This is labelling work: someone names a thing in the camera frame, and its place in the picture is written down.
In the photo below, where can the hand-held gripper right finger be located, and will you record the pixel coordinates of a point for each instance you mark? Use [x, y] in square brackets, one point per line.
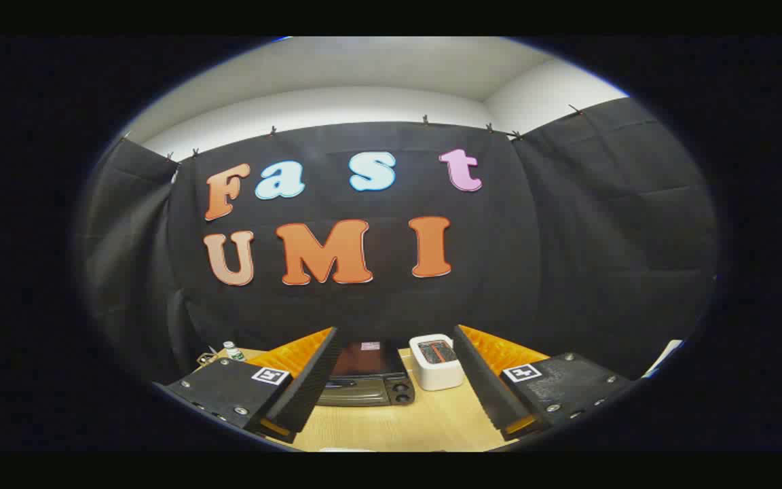
[482, 380]

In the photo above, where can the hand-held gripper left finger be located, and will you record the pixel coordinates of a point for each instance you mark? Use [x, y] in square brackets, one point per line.
[309, 380]

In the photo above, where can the black toaster oven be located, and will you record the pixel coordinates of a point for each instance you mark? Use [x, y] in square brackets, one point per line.
[367, 370]

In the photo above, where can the white pop-up toaster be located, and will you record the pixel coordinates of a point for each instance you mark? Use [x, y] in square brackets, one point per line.
[440, 375]

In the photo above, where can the white plate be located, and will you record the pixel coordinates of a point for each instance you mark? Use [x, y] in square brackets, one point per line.
[345, 449]

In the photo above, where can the white bottle with green label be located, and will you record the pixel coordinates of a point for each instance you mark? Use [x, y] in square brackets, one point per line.
[233, 352]

